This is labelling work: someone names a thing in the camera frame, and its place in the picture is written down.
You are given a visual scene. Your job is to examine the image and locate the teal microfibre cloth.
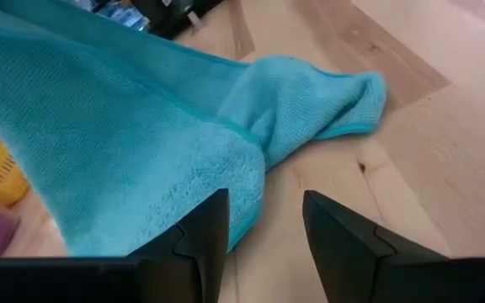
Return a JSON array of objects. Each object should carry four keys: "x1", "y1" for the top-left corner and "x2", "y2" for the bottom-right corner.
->
[{"x1": 0, "y1": 0, "x2": 389, "y2": 258}]

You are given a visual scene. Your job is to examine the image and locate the yellow plastic basket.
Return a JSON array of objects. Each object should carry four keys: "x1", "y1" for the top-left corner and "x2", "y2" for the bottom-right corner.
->
[{"x1": 0, "y1": 138, "x2": 31, "y2": 207}]

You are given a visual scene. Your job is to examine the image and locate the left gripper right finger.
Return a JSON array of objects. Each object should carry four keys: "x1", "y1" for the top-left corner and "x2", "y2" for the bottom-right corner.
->
[{"x1": 302, "y1": 189, "x2": 452, "y2": 303}]

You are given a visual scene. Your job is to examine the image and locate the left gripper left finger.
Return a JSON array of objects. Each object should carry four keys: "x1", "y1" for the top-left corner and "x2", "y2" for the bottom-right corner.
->
[{"x1": 128, "y1": 188, "x2": 231, "y2": 303}]

